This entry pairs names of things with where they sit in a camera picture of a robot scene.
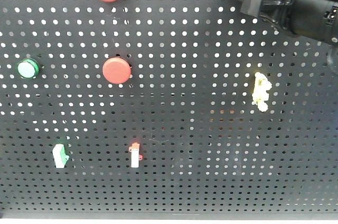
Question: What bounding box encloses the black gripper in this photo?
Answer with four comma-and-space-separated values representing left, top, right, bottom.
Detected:
238, 0, 337, 45

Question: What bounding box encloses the lower red push button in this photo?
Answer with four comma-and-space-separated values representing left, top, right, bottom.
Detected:
102, 57, 132, 84

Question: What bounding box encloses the green round push button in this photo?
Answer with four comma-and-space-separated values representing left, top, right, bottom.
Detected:
16, 58, 40, 79

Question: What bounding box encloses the black perforated pegboard panel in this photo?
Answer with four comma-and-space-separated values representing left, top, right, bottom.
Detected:
1, 0, 337, 220

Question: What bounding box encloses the yellow toggle switch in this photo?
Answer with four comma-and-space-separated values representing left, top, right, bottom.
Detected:
252, 72, 272, 112

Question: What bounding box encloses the white red rocker switch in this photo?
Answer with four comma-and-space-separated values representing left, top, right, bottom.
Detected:
128, 143, 143, 168

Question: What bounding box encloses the white green rocker switch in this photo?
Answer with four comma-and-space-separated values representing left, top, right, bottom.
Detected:
52, 144, 69, 169

